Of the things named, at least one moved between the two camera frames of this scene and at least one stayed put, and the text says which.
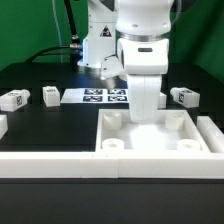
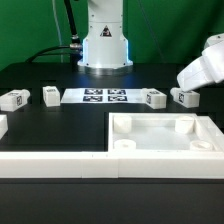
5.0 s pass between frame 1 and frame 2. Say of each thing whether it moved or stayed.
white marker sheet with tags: stayed
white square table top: moved
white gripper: moved
